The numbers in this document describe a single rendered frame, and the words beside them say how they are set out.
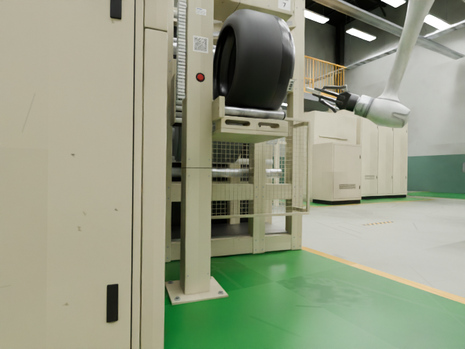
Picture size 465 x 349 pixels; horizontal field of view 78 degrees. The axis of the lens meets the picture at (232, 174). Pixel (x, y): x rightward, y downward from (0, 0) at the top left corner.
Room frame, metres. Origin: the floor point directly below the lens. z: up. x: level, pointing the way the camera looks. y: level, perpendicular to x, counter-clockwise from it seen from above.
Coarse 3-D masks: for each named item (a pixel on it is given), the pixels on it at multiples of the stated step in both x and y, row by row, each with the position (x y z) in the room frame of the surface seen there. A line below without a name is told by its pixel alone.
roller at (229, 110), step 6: (228, 108) 1.36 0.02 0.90; (234, 108) 1.37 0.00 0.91; (240, 108) 1.39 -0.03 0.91; (246, 108) 1.40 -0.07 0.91; (252, 108) 1.42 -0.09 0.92; (228, 114) 1.38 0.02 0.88; (234, 114) 1.39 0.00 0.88; (240, 114) 1.39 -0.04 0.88; (246, 114) 1.40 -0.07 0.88; (252, 114) 1.41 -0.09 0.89; (258, 114) 1.42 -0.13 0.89; (264, 114) 1.43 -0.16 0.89; (270, 114) 1.44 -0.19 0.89; (276, 114) 1.45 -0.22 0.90; (282, 114) 1.47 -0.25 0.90
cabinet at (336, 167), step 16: (320, 144) 5.92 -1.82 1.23; (336, 144) 5.71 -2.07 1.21; (352, 144) 5.94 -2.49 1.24; (320, 160) 5.92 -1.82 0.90; (336, 160) 5.71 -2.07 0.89; (352, 160) 5.94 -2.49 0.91; (320, 176) 5.92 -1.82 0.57; (336, 176) 5.71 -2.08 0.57; (352, 176) 5.94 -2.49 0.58; (320, 192) 5.91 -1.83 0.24; (336, 192) 5.71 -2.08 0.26; (352, 192) 5.95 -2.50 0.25
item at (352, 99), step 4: (344, 92) 1.26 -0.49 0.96; (348, 92) 1.25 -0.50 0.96; (348, 96) 1.26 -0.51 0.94; (352, 96) 1.24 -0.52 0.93; (356, 96) 1.24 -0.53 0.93; (340, 100) 1.28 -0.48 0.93; (344, 100) 1.27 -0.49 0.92; (348, 100) 1.24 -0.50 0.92; (352, 100) 1.23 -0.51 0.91; (356, 100) 1.23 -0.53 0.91; (336, 104) 1.29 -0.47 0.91; (344, 104) 1.28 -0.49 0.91; (348, 104) 1.24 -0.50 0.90; (352, 104) 1.24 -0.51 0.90; (340, 108) 1.29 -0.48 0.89; (344, 108) 1.28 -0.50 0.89; (348, 108) 1.26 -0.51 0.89; (352, 108) 1.25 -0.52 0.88
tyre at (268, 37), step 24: (240, 24) 1.33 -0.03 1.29; (264, 24) 1.33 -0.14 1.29; (216, 48) 1.65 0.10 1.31; (240, 48) 1.31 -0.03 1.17; (264, 48) 1.30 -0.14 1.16; (288, 48) 1.34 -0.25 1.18; (216, 72) 1.71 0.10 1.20; (240, 72) 1.32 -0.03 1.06; (264, 72) 1.32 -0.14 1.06; (288, 72) 1.36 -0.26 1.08; (216, 96) 1.66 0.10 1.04; (240, 96) 1.38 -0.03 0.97; (264, 96) 1.39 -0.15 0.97
